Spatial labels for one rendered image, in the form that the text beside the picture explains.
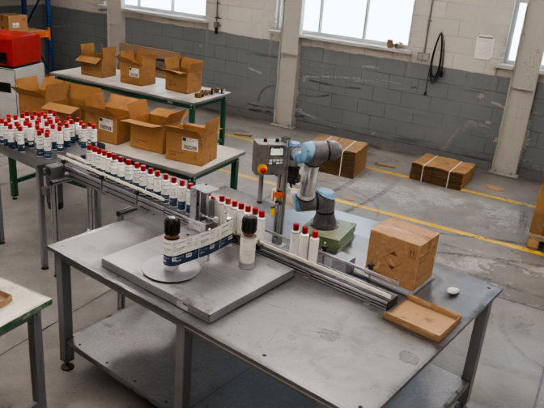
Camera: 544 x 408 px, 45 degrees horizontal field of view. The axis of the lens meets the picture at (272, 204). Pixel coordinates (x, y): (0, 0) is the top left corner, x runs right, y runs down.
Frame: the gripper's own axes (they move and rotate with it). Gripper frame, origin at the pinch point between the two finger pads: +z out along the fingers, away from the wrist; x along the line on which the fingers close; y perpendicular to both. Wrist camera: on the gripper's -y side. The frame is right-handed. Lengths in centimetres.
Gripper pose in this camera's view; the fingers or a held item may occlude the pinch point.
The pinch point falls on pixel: (286, 193)
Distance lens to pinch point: 426.7
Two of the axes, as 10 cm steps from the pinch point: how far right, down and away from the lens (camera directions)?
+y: 8.7, 2.6, -4.1
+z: -0.9, 9.2, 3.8
